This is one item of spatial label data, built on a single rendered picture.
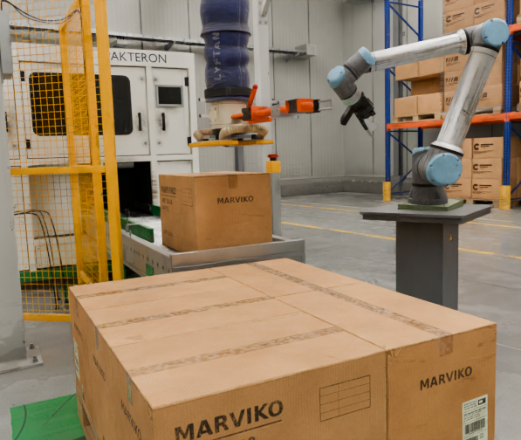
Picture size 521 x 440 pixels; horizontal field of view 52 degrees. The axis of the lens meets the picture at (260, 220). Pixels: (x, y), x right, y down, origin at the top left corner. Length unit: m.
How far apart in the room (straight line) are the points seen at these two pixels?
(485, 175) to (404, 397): 8.87
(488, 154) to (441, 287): 7.61
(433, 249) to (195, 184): 1.16
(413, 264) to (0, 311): 2.09
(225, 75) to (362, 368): 1.58
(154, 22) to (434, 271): 10.23
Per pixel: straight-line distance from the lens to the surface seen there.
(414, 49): 2.64
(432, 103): 10.93
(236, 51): 2.55
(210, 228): 2.55
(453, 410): 1.64
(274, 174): 3.23
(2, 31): 3.00
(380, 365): 1.41
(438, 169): 2.48
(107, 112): 3.11
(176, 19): 12.42
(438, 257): 2.66
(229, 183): 2.57
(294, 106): 2.08
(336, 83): 2.41
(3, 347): 3.12
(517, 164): 10.46
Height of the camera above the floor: 1.03
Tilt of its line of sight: 7 degrees down
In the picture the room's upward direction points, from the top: 2 degrees counter-clockwise
